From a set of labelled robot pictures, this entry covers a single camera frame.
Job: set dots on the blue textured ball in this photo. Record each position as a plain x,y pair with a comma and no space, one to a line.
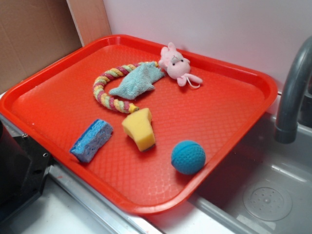
188,157

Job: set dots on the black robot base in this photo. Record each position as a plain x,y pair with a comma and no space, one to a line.
24,165

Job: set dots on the red plastic tray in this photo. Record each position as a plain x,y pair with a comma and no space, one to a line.
56,105

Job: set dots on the yellow sponge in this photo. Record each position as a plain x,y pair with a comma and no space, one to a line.
138,126

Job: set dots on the light blue cloth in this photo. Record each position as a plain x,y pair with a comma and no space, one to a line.
138,81

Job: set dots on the pink plush toy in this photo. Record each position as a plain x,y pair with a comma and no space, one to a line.
178,67

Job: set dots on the blue sponge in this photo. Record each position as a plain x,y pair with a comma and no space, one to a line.
92,139

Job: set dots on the grey sink basin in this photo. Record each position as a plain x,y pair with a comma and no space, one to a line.
261,187

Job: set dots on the grey faucet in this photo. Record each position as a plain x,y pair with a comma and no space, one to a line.
296,100

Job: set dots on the brown cardboard panel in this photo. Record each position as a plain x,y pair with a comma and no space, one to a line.
36,33

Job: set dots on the multicolour rope ring toy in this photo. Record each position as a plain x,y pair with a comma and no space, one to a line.
108,101

